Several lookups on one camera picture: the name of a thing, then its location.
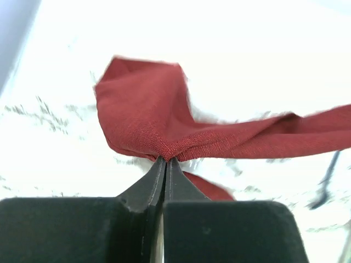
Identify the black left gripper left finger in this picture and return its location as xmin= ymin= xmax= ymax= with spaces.
xmin=1 ymin=158 xmax=166 ymax=262

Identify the dark red cloth napkin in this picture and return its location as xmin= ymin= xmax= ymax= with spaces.
xmin=93 ymin=55 xmax=351 ymax=202

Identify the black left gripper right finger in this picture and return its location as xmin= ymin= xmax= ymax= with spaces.
xmin=163 ymin=159 xmax=308 ymax=263

